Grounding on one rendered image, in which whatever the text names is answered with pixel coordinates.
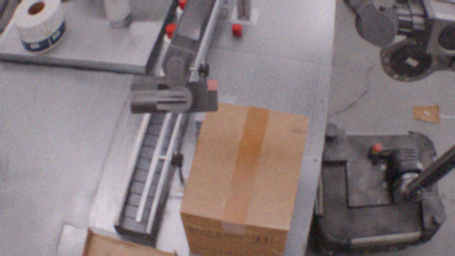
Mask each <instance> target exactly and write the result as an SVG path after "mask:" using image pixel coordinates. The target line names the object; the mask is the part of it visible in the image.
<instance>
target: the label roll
mask: <svg viewBox="0 0 455 256"><path fill-rule="evenodd" d="M62 9H63V8H62V4H61V1H60V0H24V1H23V2H22V3H21V4H20V5H19V6H18V7H17V9H16V11H15V13H14V18H13V19H14V22H15V25H16V26H15V27H17V29H18V30H17V31H18V32H19V33H18V34H19V35H20V40H21V42H22V44H23V48H24V49H25V51H27V52H31V53H34V54H35V53H41V52H46V51H48V50H49V49H51V48H52V47H53V46H54V45H56V44H57V43H58V42H59V41H60V40H61V39H62V38H63V36H64V35H65V33H66V31H67V22H66V19H65V15H64V12H63V10H62Z"/></svg>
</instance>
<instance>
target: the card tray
mask: <svg viewBox="0 0 455 256"><path fill-rule="evenodd" d="M85 234H86V236H85V238H84V244H83V249H82V251H81V254H80V255H81V256H177V252H176V250H175V249H174V251H173V253H172V252H164V251H161V250H159V249H155V248H151V247H146V246H142V245H138V244H134V243H129V242H125V241H121V240H120V239H117V238H112V237H108V236H105V235H101V234H96V233H92V232H91V230H90V228H89V227H88V228H87V232H86V233H85Z"/></svg>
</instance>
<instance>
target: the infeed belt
mask: <svg viewBox="0 0 455 256"><path fill-rule="evenodd" d="M206 29H207V28H206ZM205 32H206V30H205ZM205 32H204V35H205ZM203 40H204V37H203V39H202V42H203ZM202 42H201V44H200V47H199V51H198V53H197V54H199V52H200V49H201V45H202ZM197 54H196V57H197ZM195 63H196V58H195V61H194V64H193V66H192V68H193V67H194V65H195ZM165 117H166V114H152V115H151V117H150V120H149V123H148V128H147V130H146V132H145V135H144V138H143V141H142V143H141V146H140V151H139V153H138V159H137V162H136V164H135V167H134V170H133V175H132V179H131V181H130V184H129V189H128V192H127V195H126V199H125V202H124V208H123V211H122V213H121V218H120V220H119V225H118V226H117V227H119V228H122V229H126V230H131V231H135V232H138V233H141V234H144V235H145V233H146V231H147V229H148V228H147V226H148V222H149V219H150V217H149V216H150V213H151V211H152V208H153V202H154V200H155V197H156V191H157V189H158V187H157V186H158V183H159V180H160V178H161V175H162V171H163V168H164V164H165V160H160V159H159V161H158V164H157V167H156V171H155V175H154V177H153V179H152V181H153V182H152V185H151V189H150V191H149V194H148V200H147V204H146V207H145V210H144V214H143V218H142V220H141V221H142V222H141V224H139V223H137V222H136V219H137V216H138V215H137V214H138V211H139V208H140V201H141V198H142V196H143V194H144V192H143V191H144V188H145V186H146V183H147V179H148V172H149V169H150V166H151V164H152V162H153V159H154V154H155V152H156V144H157V142H158V139H159V136H160V133H161V130H162V127H163V124H164V119H165ZM177 119H178V115H174V114H172V117H171V120H170V122H169V126H168V129H167V132H166V134H165V137H164V143H163V145H162V149H161V152H160V155H161V156H166V155H167V152H168V148H169V146H170V142H171V139H172V134H173V131H174V128H175V124H176V122H177Z"/></svg>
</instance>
